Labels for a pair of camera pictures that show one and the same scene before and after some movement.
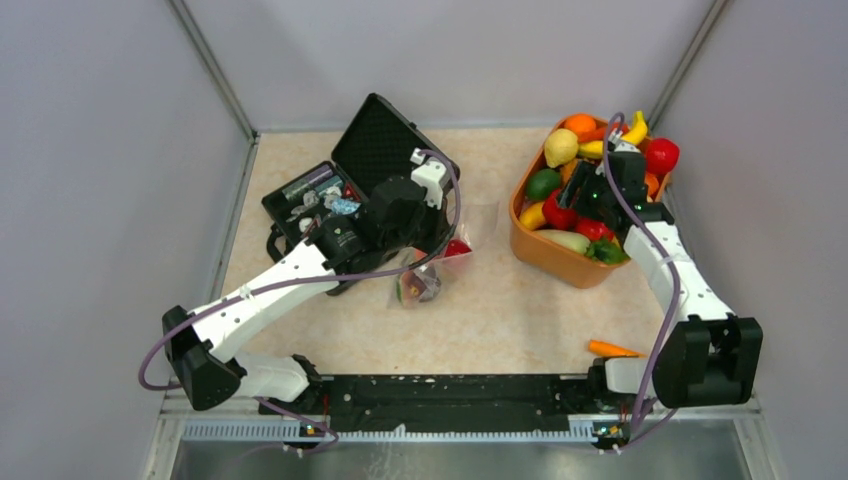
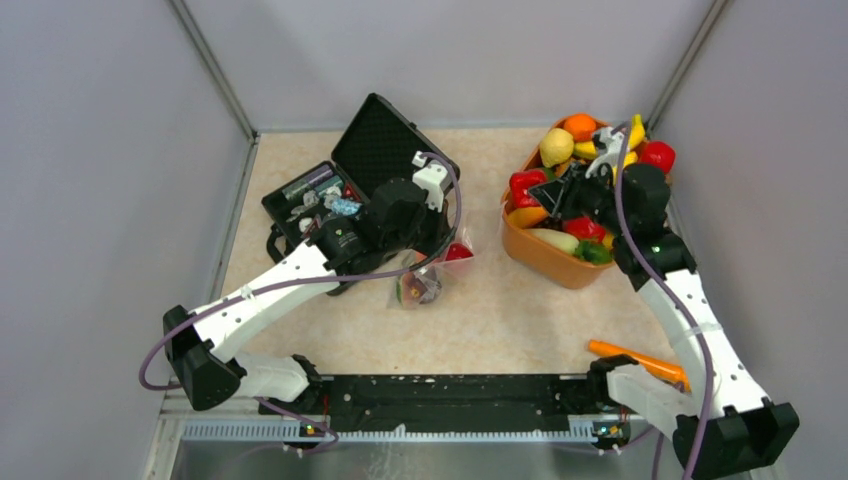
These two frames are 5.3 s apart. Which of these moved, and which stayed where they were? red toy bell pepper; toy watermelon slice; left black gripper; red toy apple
Moved: red toy bell pepper
Stayed: left black gripper; red toy apple; toy watermelon slice
